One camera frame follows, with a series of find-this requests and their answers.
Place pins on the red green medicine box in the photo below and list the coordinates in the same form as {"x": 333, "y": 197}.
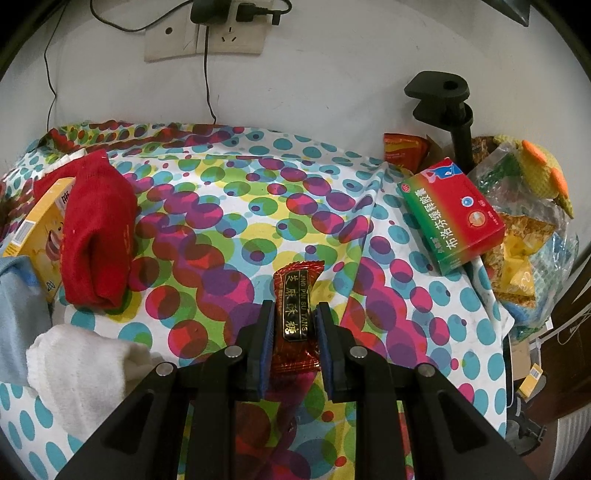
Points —
{"x": 456, "y": 220}

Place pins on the black clamp stand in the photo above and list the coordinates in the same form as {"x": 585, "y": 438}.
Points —
{"x": 442, "y": 104}

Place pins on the black charger plug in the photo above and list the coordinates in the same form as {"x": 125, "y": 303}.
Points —
{"x": 209, "y": 12}

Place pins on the yellow medicine box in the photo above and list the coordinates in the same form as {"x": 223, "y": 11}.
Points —
{"x": 39, "y": 236}

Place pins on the red snack packet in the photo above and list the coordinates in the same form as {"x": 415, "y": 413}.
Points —
{"x": 406, "y": 151}

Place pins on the red candy wrapper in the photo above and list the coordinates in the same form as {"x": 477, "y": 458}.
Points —
{"x": 295, "y": 348}

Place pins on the white sock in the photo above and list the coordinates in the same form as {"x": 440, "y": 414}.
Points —
{"x": 81, "y": 377}

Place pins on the red sock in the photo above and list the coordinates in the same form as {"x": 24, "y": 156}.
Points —
{"x": 97, "y": 238}

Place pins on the white wall socket plate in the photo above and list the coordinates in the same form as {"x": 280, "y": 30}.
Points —
{"x": 178, "y": 37}

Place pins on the plastic bag of snacks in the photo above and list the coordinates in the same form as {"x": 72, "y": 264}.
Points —
{"x": 529, "y": 269}

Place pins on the light blue sock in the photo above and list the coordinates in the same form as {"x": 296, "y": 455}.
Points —
{"x": 24, "y": 315}

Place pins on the black usb plug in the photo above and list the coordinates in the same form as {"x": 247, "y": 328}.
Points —
{"x": 247, "y": 12}

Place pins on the yellow plush toy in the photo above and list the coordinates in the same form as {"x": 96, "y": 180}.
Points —
{"x": 541, "y": 171}

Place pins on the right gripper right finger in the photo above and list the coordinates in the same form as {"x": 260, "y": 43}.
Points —
{"x": 412, "y": 413}

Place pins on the polka dot bed sheet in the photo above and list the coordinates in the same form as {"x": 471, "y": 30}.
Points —
{"x": 220, "y": 210}

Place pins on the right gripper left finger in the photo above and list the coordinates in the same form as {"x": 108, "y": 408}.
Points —
{"x": 181, "y": 415}

